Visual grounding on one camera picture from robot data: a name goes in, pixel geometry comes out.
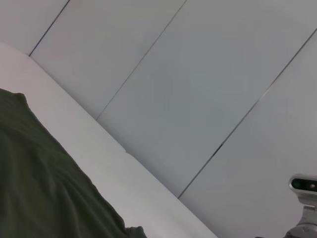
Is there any dark green FREE! T-shirt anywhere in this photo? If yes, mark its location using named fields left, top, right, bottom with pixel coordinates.
left=0, top=88, right=147, bottom=238

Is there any silver head camera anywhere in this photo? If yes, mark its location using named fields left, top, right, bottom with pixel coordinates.
left=288, top=174, right=317, bottom=194

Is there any silver head camera mount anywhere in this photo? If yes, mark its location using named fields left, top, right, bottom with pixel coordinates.
left=284, top=193, right=317, bottom=238

